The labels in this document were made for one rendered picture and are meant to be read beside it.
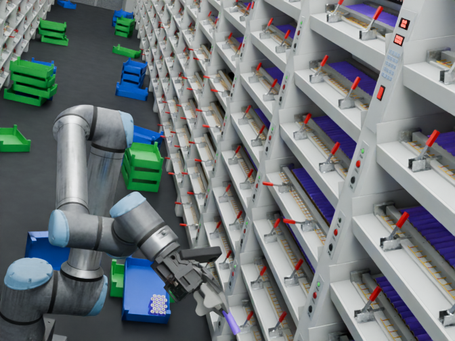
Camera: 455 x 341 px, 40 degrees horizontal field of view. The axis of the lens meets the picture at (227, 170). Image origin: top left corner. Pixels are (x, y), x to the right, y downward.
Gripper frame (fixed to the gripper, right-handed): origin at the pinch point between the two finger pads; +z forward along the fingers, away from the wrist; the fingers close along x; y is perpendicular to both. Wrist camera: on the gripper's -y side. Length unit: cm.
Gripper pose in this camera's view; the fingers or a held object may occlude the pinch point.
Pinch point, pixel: (225, 308)
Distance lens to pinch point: 154.9
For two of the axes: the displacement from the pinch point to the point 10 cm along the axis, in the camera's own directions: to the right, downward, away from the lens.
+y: -6.1, 4.1, -6.8
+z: 6.6, 7.4, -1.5
